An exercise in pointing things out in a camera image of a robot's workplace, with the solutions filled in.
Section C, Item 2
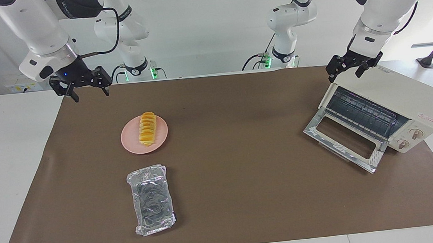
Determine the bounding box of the sliced yellow bread loaf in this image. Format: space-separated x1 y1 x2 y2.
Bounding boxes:
137 111 159 147

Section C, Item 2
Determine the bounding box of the aluminium foil tray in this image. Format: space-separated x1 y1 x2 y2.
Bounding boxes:
125 163 178 238

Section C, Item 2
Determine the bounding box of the cream toaster oven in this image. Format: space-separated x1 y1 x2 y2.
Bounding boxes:
298 60 433 179

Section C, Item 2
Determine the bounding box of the glass oven door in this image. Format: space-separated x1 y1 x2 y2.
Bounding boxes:
302 105 390 179

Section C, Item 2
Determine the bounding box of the pink round plate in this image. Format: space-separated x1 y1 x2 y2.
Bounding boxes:
119 113 171 156

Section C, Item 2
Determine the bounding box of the brown table mat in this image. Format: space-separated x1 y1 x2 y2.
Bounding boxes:
0 56 433 243

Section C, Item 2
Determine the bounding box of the black right arm base cable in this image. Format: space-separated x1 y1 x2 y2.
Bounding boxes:
110 64 126 84

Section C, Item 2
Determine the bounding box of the black arm base cable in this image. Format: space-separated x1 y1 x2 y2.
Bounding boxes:
239 34 278 71
110 64 126 84

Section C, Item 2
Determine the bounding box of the metal oven wire rack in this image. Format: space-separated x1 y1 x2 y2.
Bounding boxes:
323 81 410 143

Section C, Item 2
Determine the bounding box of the white wall socket box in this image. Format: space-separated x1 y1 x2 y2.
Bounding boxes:
4 76 42 94

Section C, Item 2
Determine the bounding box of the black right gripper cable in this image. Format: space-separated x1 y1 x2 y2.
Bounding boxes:
76 7 123 57

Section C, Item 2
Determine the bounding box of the black left arm base cable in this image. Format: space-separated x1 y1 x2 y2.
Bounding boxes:
239 34 278 71

